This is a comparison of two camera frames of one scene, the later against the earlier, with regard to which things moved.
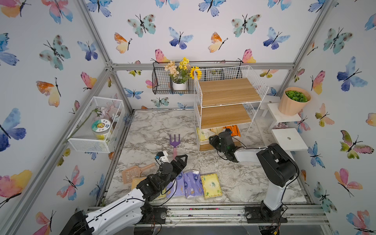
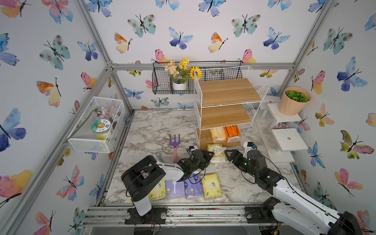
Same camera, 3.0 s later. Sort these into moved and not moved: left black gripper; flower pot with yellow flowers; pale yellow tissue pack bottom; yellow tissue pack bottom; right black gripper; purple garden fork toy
Moved: right black gripper; pale yellow tissue pack bottom; left black gripper
Not moved: purple garden fork toy; flower pot with yellow flowers; yellow tissue pack bottom
